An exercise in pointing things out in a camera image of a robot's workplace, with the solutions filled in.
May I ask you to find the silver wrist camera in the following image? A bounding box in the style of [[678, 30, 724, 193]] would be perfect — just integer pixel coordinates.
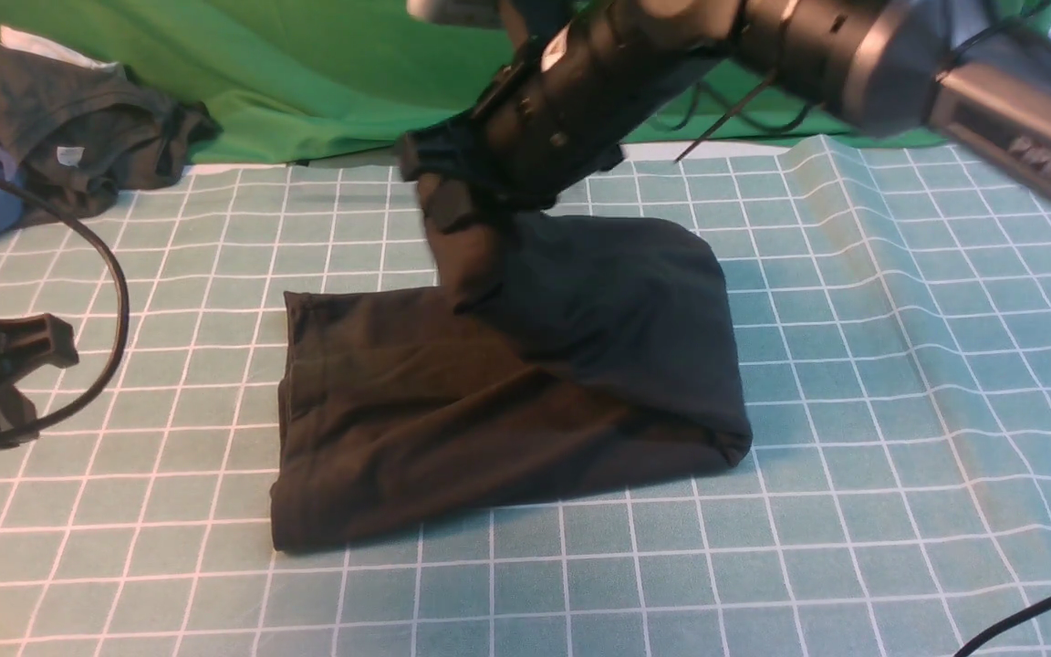
[[405, 0, 504, 30]]

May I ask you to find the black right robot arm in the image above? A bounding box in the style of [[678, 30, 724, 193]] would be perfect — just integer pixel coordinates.
[[398, 1, 1051, 233]]

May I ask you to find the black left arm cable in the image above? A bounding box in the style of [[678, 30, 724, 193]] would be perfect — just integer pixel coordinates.
[[0, 164, 130, 448]]

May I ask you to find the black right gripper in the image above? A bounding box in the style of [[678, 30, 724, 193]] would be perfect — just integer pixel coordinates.
[[398, 0, 718, 234]]

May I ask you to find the green backdrop cloth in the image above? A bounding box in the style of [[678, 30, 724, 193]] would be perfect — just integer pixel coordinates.
[[0, 0, 1051, 166]]

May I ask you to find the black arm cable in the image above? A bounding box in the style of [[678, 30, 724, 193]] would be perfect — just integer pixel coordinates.
[[0, 164, 130, 448], [662, 0, 1051, 163]]

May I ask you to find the dark gray crumpled shirt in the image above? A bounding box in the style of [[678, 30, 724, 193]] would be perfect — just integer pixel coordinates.
[[0, 46, 220, 219]]

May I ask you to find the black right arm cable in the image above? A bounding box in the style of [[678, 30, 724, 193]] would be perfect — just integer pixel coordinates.
[[662, 0, 1051, 163]]

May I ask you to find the green checkered tablecloth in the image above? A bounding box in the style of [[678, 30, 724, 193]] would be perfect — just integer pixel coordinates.
[[0, 138, 1051, 656]]

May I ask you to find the dark gray long-sleeve top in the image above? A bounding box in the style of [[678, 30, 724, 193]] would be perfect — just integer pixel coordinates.
[[270, 213, 754, 553]]

